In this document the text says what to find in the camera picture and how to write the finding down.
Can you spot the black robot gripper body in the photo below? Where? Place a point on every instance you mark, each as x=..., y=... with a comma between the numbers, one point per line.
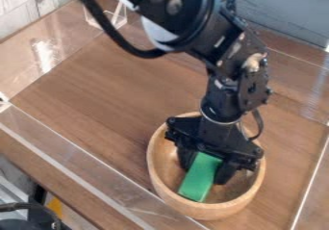
x=220, y=141

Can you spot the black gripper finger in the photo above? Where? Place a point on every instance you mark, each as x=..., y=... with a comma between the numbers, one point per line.
x=224, y=172
x=185, y=154

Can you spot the green rectangular block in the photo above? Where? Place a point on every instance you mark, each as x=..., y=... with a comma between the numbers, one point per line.
x=197, y=179

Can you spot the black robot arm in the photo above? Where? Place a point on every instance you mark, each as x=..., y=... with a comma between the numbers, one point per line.
x=204, y=29

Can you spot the brown wooden bowl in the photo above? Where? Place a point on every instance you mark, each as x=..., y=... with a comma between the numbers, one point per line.
x=226, y=199

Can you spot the clear acrylic front wall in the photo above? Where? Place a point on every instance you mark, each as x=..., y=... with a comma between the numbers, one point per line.
x=102, y=195

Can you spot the black clamp with cable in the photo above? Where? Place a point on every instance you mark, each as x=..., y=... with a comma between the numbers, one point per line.
x=40, y=217

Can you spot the clear acrylic corner bracket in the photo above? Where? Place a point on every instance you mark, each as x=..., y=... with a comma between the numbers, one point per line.
x=115, y=12

